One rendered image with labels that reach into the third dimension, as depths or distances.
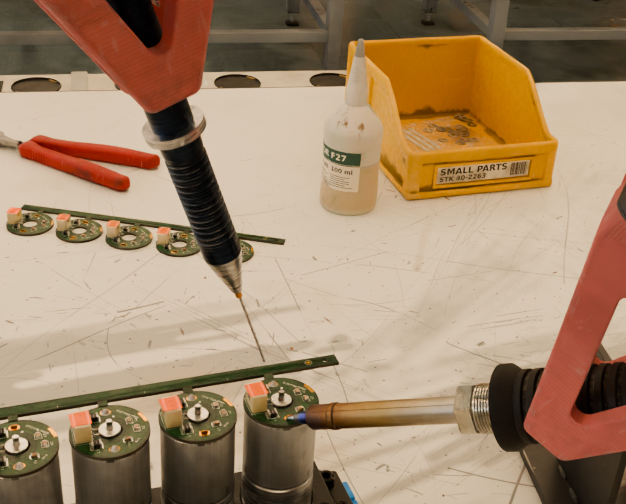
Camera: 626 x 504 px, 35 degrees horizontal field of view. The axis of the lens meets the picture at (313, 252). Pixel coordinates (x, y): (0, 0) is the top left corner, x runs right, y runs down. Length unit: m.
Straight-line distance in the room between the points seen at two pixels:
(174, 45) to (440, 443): 0.24
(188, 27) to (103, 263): 0.31
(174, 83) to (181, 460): 0.13
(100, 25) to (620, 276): 0.12
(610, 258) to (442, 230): 0.35
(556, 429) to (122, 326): 0.26
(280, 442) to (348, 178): 0.26
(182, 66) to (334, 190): 0.34
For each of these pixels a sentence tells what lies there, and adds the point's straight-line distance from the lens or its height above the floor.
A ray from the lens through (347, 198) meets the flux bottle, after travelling 0.57.
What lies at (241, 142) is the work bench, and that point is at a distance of 0.66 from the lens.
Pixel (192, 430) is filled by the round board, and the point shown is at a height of 0.81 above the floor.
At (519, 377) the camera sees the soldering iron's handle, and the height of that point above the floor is 0.86.
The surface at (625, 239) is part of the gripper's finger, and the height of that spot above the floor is 0.92.
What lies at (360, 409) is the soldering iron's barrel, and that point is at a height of 0.83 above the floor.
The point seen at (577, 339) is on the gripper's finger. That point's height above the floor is 0.89.
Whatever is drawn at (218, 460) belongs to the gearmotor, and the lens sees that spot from 0.33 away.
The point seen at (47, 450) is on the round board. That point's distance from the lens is 0.32.
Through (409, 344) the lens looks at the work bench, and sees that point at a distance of 0.47.
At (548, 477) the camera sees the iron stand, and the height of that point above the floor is 0.75.
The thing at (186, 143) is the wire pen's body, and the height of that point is 0.92.
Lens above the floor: 1.02
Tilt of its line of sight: 30 degrees down
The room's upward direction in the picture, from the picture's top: 4 degrees clockwise
